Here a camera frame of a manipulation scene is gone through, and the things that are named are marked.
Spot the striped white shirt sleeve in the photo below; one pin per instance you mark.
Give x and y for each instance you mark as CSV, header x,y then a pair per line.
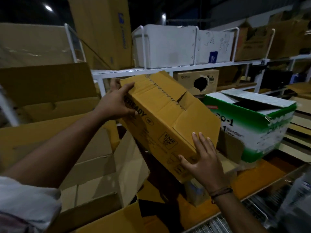
x,y
26,203

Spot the tall blue print cardboard box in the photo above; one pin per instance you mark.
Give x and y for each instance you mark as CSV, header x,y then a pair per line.
x,y
102,33

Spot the white box with blue label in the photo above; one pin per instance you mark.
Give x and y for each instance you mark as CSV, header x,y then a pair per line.
x,y
213,46

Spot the black print small cardboard box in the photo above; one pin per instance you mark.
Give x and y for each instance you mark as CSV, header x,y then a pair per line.
x,y
165,111

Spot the white metal shelf rack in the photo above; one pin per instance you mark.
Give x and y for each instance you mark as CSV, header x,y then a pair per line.
x,y
170,69

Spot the ceiling lamp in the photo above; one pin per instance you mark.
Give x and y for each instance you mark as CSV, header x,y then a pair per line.
x,y
164,16
48,7

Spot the pile of flattened cardboard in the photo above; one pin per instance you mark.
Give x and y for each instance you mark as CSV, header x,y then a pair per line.
x,y
301,106

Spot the plain brown cardboard box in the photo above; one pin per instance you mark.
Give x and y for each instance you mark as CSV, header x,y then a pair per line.
x,y
229,76

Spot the black printer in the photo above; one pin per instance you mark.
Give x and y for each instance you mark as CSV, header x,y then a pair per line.
x,y
277,78

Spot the person's left forearm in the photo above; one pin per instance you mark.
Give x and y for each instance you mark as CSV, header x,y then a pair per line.
x,y
56,152

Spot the person's right forearm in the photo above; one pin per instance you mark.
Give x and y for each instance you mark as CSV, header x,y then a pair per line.
x,y
238,215

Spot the wide brown cardboard box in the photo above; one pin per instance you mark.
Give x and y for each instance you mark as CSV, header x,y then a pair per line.
x,y
289,38

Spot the Flipkart box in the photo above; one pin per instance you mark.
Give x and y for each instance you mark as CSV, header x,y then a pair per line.
x,y
48,82

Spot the large yellow cardboard box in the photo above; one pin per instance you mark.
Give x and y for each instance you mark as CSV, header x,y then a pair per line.
x,y
36,138

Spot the person's right hand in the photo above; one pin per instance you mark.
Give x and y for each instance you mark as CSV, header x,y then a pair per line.
x,y
206,167

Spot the person's left hand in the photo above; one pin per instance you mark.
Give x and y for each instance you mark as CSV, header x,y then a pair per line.
x,y
114,104

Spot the cardboard box with round hole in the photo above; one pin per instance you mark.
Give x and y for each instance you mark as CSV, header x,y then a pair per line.
x,y
184,80

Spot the green white tape box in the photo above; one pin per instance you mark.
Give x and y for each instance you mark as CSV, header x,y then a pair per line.
x,y
255,133

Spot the torn brown cardboard box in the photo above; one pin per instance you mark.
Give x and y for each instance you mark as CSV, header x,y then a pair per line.
x,y
252,43

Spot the large white box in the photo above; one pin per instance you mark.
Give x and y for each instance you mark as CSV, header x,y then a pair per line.
x,y
167,46

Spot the taped brown cardboard box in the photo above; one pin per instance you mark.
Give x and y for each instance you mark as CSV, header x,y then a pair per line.
x,y
31,43

